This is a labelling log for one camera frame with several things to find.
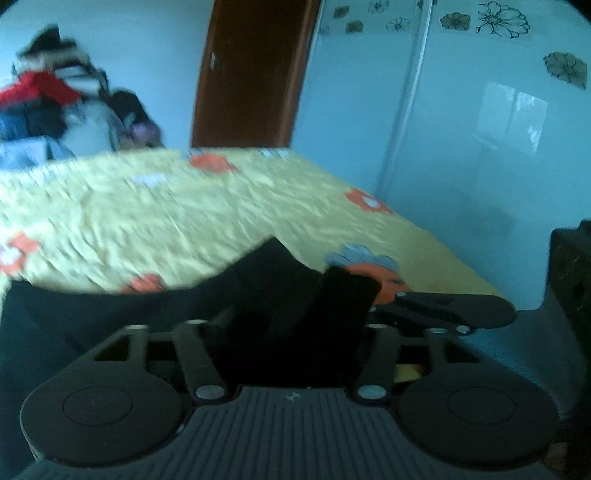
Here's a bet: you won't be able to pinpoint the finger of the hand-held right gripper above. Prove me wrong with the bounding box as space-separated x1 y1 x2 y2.
369 292 472 335

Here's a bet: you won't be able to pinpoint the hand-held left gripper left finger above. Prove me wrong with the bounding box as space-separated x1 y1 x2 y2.
92 309 236 401

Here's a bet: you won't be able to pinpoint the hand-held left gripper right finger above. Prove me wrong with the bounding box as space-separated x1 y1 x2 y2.
355 324 478 401

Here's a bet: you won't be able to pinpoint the black pants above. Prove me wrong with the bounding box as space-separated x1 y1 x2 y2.
0 236 383 480

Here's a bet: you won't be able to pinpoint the yellow floral bedsheet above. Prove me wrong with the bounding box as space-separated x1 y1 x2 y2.
0 147 509 305

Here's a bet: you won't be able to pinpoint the white wardrobe with flower decals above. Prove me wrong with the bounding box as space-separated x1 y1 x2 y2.
288 0 591 296

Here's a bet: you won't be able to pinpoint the purple bag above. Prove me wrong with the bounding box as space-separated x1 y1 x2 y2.
122 121 166 149

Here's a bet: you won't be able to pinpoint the grey cloth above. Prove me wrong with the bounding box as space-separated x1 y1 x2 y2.
65 99 122 155

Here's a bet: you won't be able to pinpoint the light blue blanket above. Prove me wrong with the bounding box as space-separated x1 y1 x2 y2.
0 137 77 172

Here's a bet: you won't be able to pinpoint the brown wooden door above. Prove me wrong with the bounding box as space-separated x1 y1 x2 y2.
191 0 321 149

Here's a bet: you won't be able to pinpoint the dark blue jacket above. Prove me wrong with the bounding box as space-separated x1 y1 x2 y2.
0 104 65 139

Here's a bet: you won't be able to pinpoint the striped folded cloth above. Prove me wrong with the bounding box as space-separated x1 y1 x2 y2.
55 62 112 97

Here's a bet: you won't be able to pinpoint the red jacket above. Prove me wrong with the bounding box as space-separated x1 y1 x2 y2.
0 71 81 108

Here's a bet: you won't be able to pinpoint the black cloth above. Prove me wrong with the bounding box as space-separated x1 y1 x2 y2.
16 25 86 63

